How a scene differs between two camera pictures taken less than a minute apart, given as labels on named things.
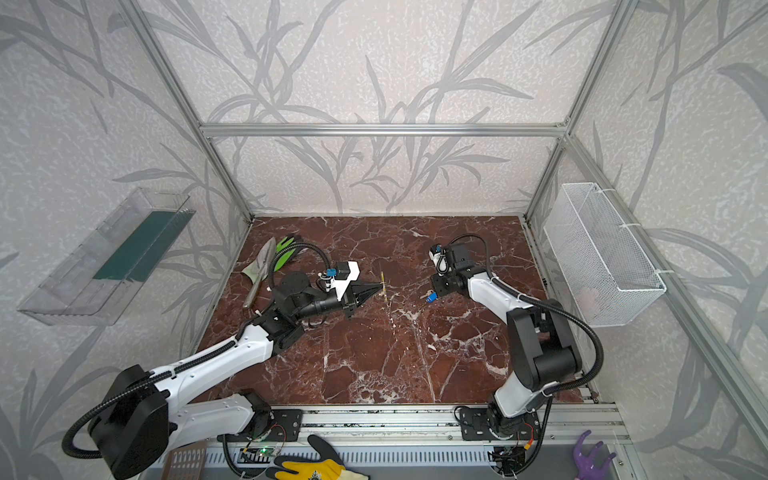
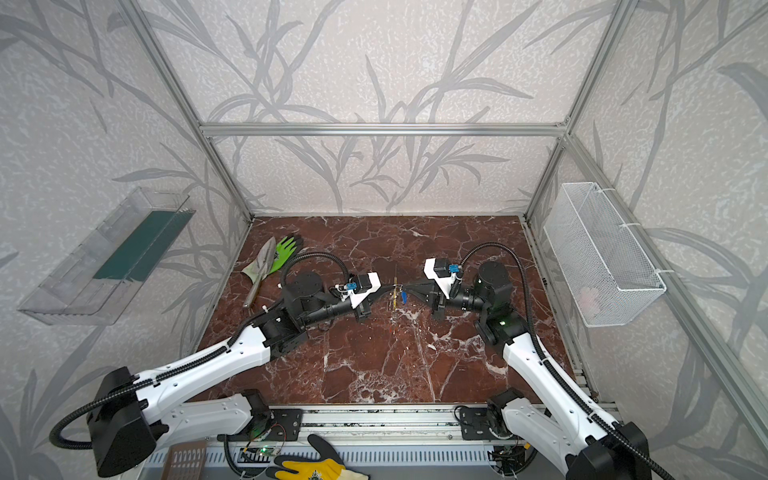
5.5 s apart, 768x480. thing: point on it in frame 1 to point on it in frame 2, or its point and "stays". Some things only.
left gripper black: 349,297 to 362,306
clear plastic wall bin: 114,268 stays
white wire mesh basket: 609,276 stays
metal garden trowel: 258,269 stays
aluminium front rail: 560,424 stays
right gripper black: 442,285 to 438,296
